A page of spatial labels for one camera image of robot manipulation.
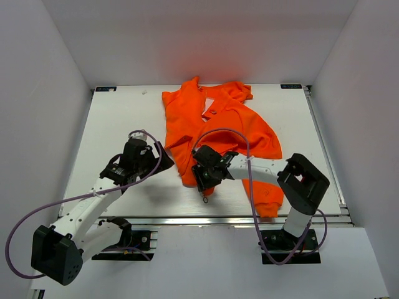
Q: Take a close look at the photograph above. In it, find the orange zip jacket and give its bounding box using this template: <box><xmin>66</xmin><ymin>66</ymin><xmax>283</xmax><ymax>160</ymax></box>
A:
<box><xmin>161</xmin><ymin>75</ymin><xmax>284</xmax><ymax>219</ymax></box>

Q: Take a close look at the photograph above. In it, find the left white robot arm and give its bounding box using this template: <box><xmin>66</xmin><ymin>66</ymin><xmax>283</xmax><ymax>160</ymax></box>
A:
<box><xmin>31</xmin><ymin>135</ymin><xmax>174</xmax><ymax>286</ymax></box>

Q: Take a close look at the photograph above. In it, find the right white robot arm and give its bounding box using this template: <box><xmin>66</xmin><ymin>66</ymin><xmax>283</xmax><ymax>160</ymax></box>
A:
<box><xmin>192</xmin><ymin>145</ymin><xmax>330</xmax><ymax>249</ymax></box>

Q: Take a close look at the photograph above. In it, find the left blue table label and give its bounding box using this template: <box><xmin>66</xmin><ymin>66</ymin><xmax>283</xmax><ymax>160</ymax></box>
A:
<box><xmin>95</xmin><ymin>87</ymin><xmax>117</xmax><ymax>92</ymax></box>

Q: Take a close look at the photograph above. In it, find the blue table label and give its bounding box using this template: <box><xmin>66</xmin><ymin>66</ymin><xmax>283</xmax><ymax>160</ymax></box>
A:
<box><xmin>280</xmin><ymin>83</ymin><xmax>302</xmax><ymax>89</ymax></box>
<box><xmin>95</xmin><ymin>87</ymin><xmax>117</xmax><ymax>92</ymax></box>

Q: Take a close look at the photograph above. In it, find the right blue table label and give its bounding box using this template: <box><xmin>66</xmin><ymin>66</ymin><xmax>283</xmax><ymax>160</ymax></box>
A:
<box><xmin>280</xmin><ymin>83</ymin><xmax>302</xmax><ymax>89</ymax></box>

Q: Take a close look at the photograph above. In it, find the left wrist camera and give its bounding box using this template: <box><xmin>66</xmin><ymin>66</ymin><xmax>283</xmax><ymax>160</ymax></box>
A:
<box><xmin>128</xmin><ymin>130</ymin><xmax>148</xmax><ymax>141</ymax></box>

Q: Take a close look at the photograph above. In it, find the aluminium table edge rail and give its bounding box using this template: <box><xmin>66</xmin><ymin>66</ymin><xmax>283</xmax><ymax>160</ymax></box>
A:
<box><xmin>59</xmin><ymin>205</ymin><xmax>355</xmax><ymax>226</ymax></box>

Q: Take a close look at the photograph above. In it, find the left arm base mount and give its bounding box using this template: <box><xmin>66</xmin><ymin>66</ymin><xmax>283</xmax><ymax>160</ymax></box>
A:
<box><xmin>91</xmin><ymin>217</ymin><xmax>158</xmax><ymax>262</ymax></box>

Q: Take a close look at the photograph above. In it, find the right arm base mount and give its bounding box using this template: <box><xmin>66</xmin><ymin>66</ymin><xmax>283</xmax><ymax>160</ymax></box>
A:
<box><xmin>261</xmin><ymin>229</ymin><xmax>321</xmax><ymax>265</ymax></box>

